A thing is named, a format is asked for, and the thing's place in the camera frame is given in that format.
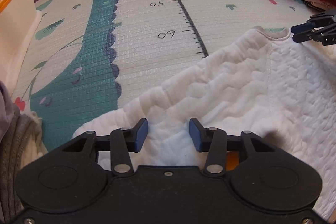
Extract white storage bag orange zipper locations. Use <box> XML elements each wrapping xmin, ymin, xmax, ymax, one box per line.
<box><xmin>0</xmin><ymin>0</ymin><xmax>42</xmax><ymax>94</ymax></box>

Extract white quilted sweater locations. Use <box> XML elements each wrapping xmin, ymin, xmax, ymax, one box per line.
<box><xmin>75</xmin><ymin>27</ymin><xmax>335</xmax><ymax>218</ymax></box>

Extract grey and beige folded clothes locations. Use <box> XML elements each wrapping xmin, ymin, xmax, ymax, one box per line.
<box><xmin>1</xmin><ymin>83</ymin><xmax>47</xmax><ymax>223</ymax></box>

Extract dinosaur print play mat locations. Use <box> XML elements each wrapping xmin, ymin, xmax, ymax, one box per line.
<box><xmin>13</xmin><ymin>0</ymin><xmax>313</xmax><ymax>150</ymax></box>

